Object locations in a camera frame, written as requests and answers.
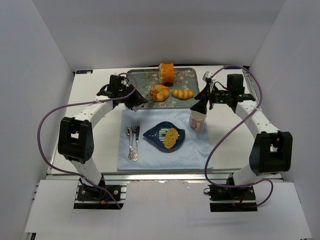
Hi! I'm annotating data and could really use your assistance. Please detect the silver metal tongs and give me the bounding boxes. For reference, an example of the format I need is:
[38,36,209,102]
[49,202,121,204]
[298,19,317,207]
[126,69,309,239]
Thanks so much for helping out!
[132,92,155,112]

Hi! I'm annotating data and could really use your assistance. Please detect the round orange croissant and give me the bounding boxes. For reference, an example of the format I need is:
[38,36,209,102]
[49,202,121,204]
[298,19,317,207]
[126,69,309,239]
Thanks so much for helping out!
[150,84,170,102]

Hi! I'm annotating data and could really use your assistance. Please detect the herb bread slice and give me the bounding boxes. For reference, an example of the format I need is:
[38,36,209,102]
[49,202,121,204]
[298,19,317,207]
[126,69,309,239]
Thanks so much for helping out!
[163,128,179,149]

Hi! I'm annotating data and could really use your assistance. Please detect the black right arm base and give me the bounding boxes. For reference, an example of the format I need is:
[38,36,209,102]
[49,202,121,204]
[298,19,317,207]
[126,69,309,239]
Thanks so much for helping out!
[203,184,258,213]

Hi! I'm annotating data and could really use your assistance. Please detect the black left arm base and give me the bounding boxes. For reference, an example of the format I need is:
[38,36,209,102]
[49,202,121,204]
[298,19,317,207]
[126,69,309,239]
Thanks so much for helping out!
[73,183,126,210]

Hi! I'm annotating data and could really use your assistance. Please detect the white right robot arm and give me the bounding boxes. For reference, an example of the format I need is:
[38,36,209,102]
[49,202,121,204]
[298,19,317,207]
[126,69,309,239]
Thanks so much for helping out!
[190,71,293,187]

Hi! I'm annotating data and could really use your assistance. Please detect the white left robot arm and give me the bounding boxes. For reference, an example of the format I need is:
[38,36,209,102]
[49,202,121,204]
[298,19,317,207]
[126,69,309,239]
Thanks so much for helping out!
[58,75,148,186]

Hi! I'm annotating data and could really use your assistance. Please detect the striped bread roll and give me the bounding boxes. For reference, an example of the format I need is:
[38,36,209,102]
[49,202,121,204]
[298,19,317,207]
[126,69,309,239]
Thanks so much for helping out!
[171,89,195,100]

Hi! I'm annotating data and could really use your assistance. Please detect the tall orange bread loaf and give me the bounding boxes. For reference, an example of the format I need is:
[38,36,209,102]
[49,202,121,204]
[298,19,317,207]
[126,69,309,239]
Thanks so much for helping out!
[158,63,175,85]

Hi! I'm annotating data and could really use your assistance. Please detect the pink mug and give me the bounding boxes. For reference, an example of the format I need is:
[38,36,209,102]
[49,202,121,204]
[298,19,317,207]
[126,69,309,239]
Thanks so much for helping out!
[189,110,207,132]

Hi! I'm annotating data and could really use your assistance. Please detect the floral metal tray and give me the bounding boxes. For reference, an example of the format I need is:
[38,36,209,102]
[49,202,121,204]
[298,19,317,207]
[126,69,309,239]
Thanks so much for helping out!
[127,67,200,109]

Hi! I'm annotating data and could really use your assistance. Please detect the silver fork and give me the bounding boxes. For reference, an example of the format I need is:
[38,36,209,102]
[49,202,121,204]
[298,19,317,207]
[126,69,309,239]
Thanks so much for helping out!
[128,121,138,159]

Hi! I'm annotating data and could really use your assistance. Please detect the silver spoon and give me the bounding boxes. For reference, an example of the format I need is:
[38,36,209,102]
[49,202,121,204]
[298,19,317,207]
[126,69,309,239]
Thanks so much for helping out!
[125,126,133,159]

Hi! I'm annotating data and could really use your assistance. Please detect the dark blue leaf plate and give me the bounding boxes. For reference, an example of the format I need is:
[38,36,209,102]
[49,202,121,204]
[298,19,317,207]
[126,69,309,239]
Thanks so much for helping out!
[142,121,186,152]

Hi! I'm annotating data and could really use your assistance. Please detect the light blue cloth mat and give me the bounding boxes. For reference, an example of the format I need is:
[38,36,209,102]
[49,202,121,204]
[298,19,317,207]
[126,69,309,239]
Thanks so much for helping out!
[117,108,211,171]

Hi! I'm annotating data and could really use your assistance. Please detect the silver knife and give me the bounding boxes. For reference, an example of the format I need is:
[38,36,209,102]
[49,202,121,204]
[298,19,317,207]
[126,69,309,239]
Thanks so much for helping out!
[133,121,140,162]

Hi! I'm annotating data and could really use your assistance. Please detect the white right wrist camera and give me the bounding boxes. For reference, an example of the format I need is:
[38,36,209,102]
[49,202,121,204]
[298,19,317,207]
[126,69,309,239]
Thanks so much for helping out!
[202,71,213,82]

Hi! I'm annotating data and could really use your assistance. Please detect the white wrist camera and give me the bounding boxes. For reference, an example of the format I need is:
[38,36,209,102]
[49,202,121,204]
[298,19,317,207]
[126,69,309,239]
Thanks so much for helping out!
[202,71,213,82]
[121,77,129,86]

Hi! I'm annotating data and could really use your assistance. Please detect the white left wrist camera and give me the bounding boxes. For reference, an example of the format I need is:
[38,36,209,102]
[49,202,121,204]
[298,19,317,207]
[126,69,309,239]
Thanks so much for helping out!
[121,77,129,86]

